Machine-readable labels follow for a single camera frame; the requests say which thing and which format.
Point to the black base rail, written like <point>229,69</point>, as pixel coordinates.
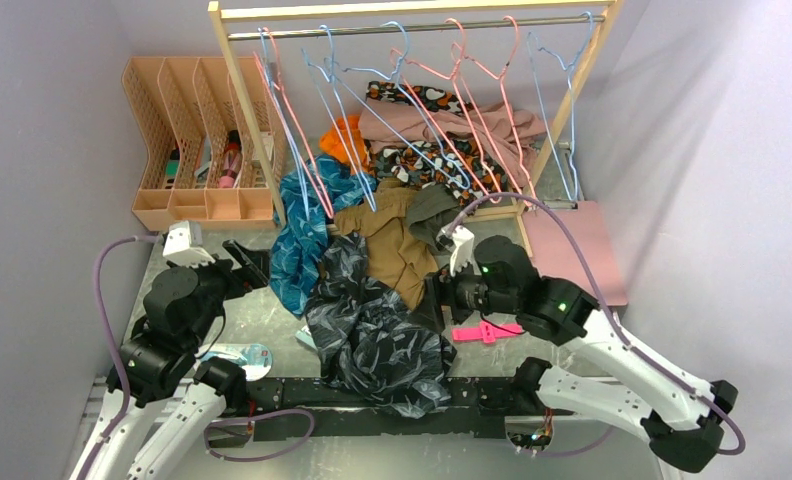
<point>481,407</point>

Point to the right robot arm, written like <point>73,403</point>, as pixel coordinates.
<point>678,415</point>

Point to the pink plastic clip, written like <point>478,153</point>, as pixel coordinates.
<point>486,332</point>

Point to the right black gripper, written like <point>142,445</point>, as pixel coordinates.
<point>440,288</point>

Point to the pink garment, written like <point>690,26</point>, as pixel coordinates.
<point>489,122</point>

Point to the peach file organizer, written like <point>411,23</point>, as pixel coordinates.
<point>184,108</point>

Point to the dark leaf print shorts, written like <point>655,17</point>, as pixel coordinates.
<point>367,342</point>

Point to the olive green garment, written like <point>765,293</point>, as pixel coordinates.
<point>432,209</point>

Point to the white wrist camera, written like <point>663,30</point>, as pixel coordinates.
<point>461,243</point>
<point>183,246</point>

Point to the blue wire hanger far left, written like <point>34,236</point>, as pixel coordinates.
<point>269,60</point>

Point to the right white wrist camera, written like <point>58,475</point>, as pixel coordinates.
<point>461,243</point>

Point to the pink wire hanger right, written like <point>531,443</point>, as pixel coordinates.
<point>520,177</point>

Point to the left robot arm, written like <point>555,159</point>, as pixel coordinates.
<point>161,392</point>

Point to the red bottle in organizer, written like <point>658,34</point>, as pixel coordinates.
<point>232,159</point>

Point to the pink wire hanger left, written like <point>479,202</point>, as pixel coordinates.
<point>315,178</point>

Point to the wooden clothes rack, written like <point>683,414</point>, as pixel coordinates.
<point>220,17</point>

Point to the light blue stapler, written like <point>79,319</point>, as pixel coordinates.
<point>304,336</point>

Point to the brown shorts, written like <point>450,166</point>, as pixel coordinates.
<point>395,256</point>

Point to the blue leaf print garment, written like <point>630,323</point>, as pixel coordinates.
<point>302,241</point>

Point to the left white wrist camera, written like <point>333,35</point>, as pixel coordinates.
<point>183,246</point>

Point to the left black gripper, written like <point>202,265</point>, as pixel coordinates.
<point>253,272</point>

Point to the orange black patterned garment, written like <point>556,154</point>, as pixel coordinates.
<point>403,164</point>

